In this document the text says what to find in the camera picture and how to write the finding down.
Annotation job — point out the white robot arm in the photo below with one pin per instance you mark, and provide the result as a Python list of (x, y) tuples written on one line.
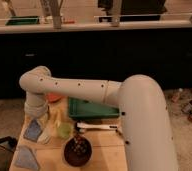
[(149, 144)]

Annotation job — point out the dark spice bottle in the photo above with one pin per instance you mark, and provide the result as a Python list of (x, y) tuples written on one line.
[(188, 107)]

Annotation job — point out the white plastic utensil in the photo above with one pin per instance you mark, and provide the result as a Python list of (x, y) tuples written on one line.
[(85, 126)]

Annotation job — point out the black monitor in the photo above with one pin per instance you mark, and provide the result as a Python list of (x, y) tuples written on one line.
[(134, 10)]

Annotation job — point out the dark brown bowl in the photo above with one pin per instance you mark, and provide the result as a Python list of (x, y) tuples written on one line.
[(77, 151)]

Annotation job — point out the green tray on shelf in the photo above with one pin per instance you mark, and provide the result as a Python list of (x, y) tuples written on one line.
[(26, 20)]

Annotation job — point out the green plastic tray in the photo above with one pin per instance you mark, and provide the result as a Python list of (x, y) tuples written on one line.
[(84, 110)]

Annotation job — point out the orange object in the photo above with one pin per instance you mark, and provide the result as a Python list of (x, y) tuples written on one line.
[(53, 97)]

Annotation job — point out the grey cloth pad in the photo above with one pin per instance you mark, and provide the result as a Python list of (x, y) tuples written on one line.
[(26, 159)]

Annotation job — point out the light green cup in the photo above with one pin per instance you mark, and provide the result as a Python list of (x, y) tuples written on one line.
[(64, 130)]

